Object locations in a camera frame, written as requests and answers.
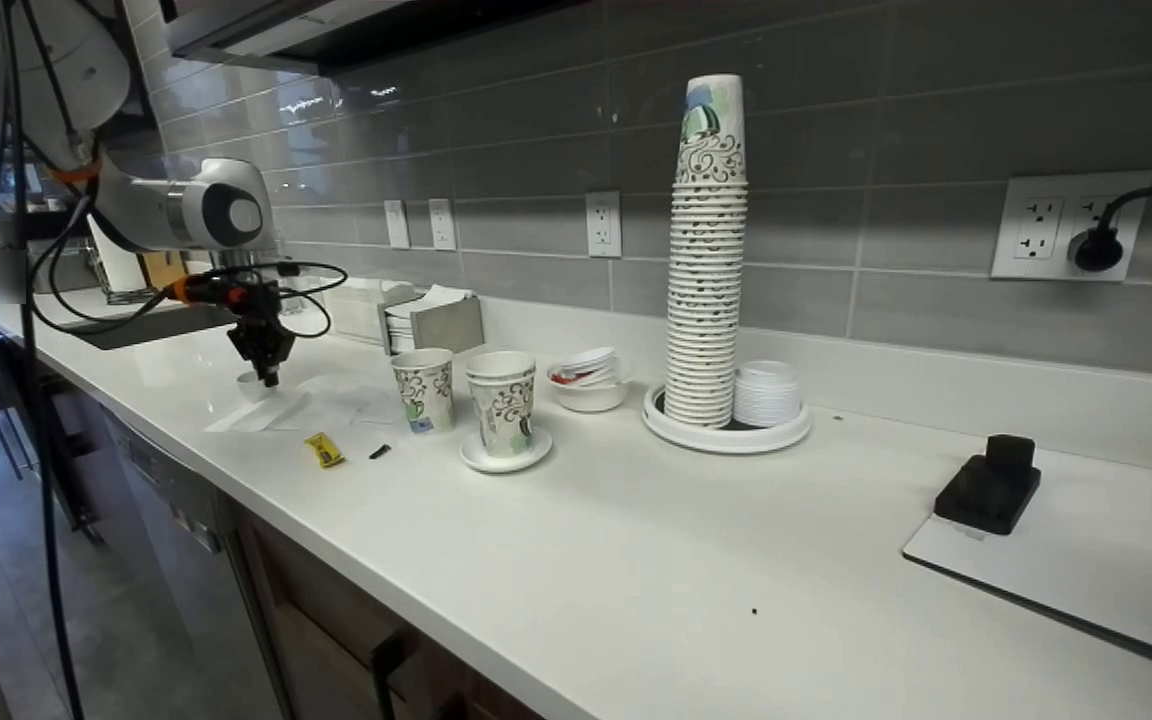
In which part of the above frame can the stack of printed paper cups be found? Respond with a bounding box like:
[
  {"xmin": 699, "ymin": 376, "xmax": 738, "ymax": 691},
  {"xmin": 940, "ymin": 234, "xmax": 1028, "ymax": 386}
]
[{"xmin": 662, "ymin": 73, "xmax": 750, "ymax": 430}]

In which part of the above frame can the black cable with plug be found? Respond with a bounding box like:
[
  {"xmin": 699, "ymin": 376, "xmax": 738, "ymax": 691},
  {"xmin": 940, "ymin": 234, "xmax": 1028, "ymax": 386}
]
[{"xmin": 1067, "ymin": 185, "xmax": 1152, "ymax": 274}]

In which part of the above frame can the white container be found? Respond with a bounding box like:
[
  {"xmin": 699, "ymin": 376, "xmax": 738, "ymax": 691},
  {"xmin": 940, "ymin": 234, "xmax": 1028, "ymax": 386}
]
[{"xmin": 85, "ymin": 214, "xmax": 160, "ymax": 306}]

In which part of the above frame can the white box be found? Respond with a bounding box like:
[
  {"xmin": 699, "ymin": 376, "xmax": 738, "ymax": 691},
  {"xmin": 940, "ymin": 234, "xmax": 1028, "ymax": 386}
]
[{"xmin": 321, "ymin": 277, "xmax": 418, "ymax": 347}]

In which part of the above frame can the grey napkin holder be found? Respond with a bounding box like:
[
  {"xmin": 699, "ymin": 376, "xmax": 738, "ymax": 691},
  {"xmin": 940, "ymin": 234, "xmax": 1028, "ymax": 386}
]
[{"xmin": 378, "ymin": 284, "xmax": 486, "ymax": 357}]

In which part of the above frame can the wide white wall socket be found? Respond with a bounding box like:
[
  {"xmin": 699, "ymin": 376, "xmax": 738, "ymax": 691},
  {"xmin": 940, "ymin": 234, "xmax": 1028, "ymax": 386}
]
[{"xmin": 990, "ymin": 170, "xmax": 1152, "ymax": 284}]

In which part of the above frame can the dark wall cabinet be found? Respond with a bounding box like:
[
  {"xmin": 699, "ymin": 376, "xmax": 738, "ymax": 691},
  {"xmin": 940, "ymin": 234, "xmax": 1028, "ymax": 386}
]
[{"xmin": 160, "ymin": 0, "xmax": 587, "ymax": 78}]

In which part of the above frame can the stack of white napkins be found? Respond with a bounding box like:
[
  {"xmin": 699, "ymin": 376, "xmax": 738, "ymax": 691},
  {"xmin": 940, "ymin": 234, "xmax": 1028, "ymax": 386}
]
[{"xmin": 384, "ymin": 284, "xmax": 475, "ymax": 353}]

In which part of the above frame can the white paper napkin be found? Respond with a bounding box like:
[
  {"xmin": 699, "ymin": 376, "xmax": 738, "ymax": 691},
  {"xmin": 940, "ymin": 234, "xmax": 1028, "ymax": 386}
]
[{"xmin": 204, "ymin": 389, "xmax": 313, "ymax": 434}]

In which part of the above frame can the white bowl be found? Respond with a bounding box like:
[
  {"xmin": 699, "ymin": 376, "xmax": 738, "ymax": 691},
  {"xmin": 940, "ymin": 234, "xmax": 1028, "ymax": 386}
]
[{"xmin": 548, "ymin": 374, "xmax": 630, "ymax": 414}]

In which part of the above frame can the heap of creamer packets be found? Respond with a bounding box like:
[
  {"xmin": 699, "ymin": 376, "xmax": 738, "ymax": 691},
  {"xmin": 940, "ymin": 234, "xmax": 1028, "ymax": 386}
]
[{"xmin": 547, "ymin": 346, "xmax": 623, "ymax": 389}]

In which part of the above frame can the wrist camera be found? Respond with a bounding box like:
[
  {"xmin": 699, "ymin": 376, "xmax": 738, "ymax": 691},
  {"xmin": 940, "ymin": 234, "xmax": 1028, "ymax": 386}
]
[{"xmin": 191, "ymin": 272, "xmax": 282, "ymax": 307}]

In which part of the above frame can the printed paper cup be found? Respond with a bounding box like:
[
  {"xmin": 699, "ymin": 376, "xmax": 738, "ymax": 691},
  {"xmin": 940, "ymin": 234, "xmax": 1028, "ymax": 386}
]
[
  {"xmin": 391, "ymin": 347, "xmax": 456, "ymax": 435},
  {"xmin": 464, "ymin": 350, "xmax": 538, "ymax": 459}
]

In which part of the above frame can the black charger block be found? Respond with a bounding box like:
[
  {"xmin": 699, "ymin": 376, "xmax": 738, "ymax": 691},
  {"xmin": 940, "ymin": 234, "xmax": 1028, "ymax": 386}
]
[{"xmin": 933, "ymin": 433, "xmax": 1043, "ymax": 537}]

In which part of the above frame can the white flat board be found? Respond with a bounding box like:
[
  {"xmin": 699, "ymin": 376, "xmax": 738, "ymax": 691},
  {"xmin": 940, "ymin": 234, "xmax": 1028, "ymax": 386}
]
[{"xmin": 901, "ymin": 468, "xmax": 1152, "ymax": 685}]

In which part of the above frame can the white round tray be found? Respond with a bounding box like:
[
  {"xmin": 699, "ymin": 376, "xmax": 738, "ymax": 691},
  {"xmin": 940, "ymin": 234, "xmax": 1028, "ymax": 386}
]
[{"xmin": 641, "ymin": 384, "xmax": 814, "ymax": 456}]

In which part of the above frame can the white saucer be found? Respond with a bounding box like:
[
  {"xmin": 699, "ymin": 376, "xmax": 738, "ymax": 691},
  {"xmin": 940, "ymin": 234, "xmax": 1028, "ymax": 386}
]
[{"xmin": 459, "ymin": 427, "xmax": 554, "ymax": 475}]

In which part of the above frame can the stack of white lids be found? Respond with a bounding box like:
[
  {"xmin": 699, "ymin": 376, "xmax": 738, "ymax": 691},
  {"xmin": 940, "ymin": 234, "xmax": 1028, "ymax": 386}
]
[{"xmin": 732, "ymin": 360, "xmax": 803, "ymax": 430}]

